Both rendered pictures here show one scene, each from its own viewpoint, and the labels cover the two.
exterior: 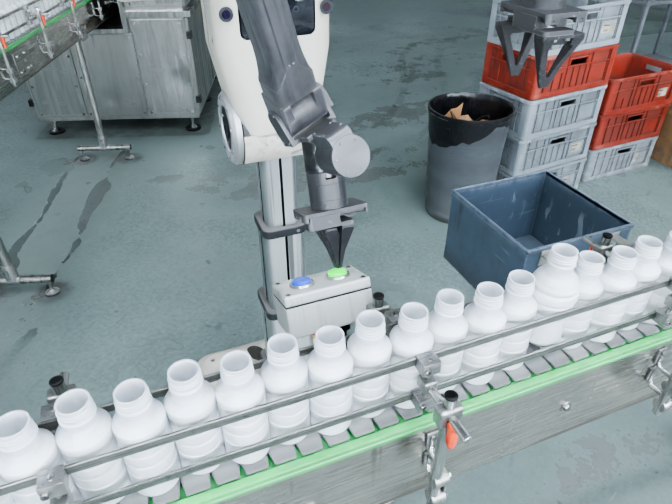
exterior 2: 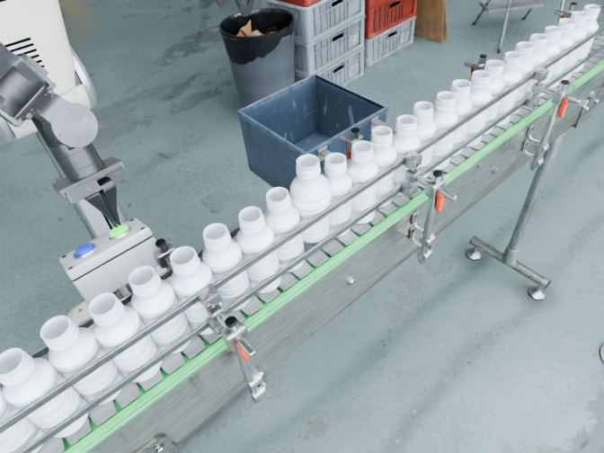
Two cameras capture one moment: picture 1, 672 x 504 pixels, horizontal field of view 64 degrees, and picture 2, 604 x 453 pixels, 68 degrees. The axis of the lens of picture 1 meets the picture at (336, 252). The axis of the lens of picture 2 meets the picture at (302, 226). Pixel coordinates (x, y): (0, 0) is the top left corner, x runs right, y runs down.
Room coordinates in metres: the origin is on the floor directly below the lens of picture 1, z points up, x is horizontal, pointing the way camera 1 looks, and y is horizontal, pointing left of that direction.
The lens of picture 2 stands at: (0.07, -0.16, 1.62)
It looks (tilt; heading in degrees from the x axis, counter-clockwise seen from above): 45 degrees down; 346
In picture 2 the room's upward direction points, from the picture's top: 6 degrees counter-clockwise
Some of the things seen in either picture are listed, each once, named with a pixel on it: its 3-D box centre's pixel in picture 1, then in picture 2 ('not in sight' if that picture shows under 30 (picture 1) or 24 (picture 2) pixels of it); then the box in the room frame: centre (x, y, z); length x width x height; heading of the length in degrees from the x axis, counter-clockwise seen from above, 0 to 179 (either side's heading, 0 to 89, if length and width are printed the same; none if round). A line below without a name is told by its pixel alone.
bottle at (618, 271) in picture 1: (608, 294); (360, 182); (0.66, -0.44, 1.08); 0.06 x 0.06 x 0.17
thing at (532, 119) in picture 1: (539, 102); (315, 5); (3.06, -1.18, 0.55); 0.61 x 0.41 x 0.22; 119
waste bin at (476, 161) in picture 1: (462, 161); (263, 72); (2.77, -0.71, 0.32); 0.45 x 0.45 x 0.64
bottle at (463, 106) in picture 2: not in sight; (454, 119); (0.78, -0.71, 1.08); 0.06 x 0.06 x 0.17
